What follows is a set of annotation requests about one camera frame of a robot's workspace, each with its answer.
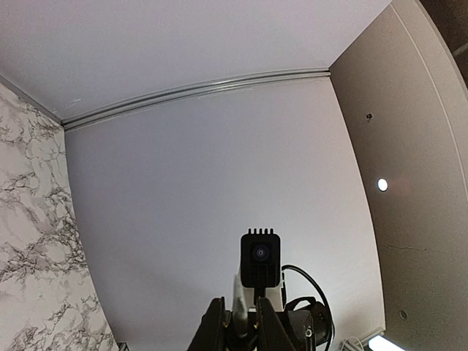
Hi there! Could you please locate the white light bar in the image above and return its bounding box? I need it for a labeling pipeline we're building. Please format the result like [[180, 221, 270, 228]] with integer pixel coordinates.
[[368, 336, 404, 351]]

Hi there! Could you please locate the round ceiling light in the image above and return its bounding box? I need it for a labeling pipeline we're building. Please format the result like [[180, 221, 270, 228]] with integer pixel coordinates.
[[377, 178, 388, 192]]

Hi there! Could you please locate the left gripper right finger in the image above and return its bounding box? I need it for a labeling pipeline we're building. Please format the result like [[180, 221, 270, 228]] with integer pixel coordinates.
[[256, 297, 296, 351]]

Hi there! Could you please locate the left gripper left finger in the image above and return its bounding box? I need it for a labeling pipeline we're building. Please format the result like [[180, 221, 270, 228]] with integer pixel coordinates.
[[187, 297, 227, 351]]

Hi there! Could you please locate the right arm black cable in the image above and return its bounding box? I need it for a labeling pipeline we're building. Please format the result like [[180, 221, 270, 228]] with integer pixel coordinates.
[[281, 264, 336, 351]]

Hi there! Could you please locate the yellow handled screwdriver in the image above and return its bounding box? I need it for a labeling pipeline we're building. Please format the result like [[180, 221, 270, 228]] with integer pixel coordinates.
[[231, 274, 249, 344]]

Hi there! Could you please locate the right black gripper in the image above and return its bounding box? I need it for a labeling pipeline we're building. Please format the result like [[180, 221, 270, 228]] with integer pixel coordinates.
[[226, 296, 336, 351]]

